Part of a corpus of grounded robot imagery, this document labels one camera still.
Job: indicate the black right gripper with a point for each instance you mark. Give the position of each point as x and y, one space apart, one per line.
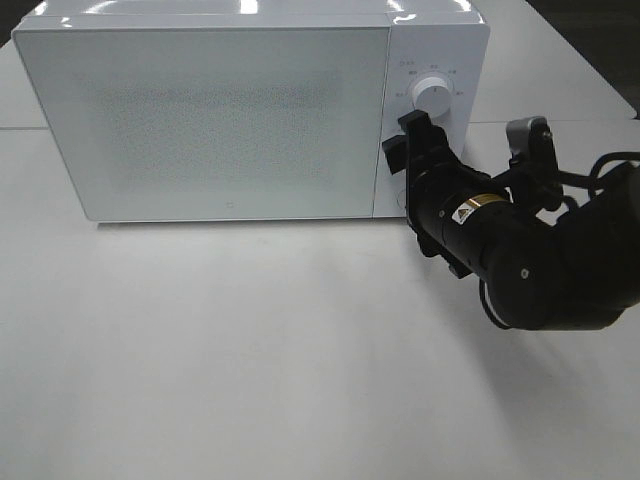
455 211

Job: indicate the round microwave door button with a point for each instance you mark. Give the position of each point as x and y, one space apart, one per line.
401 199

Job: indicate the white microwave door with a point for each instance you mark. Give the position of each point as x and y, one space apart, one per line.
181 125

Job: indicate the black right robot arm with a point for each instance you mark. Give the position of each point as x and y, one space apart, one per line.
552 250

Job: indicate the upper white microwave knob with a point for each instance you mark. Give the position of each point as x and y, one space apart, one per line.
432 93

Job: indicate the white microwave oven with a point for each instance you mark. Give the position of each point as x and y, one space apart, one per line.
449 37

